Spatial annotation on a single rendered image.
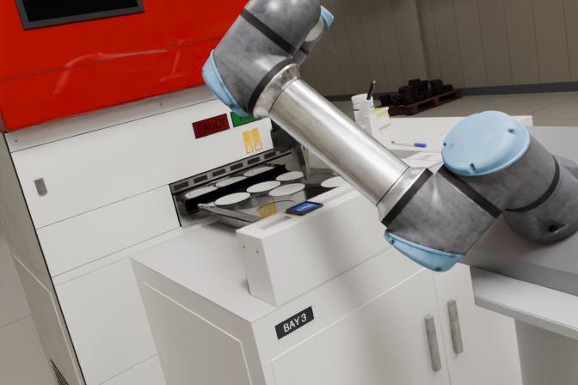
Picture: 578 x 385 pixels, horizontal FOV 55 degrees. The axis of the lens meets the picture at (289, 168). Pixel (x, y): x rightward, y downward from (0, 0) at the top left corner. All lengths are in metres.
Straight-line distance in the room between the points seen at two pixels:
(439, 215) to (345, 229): 0.32
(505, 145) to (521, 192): 0.09
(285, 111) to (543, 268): 0.49
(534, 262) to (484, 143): 0.25
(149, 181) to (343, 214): 0.65
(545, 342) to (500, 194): 0.31
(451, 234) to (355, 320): 0.40
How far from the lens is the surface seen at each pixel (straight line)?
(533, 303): 0.97
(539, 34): 7.76
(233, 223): 1.56
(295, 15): 0.94
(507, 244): 1.04
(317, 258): 1.10
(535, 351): 1.09
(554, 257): 0.99
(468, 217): 0.86
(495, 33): 8.11
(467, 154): 0.86
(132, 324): 1.64
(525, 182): 0.89
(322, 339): 1.15
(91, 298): 1.58
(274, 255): 1.03
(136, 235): 1.58
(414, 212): 0.86
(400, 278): 1.27
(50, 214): 1.50
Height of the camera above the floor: 1.29
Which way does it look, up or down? 13 degrees down
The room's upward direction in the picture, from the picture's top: 12 degrees counter-clockwise
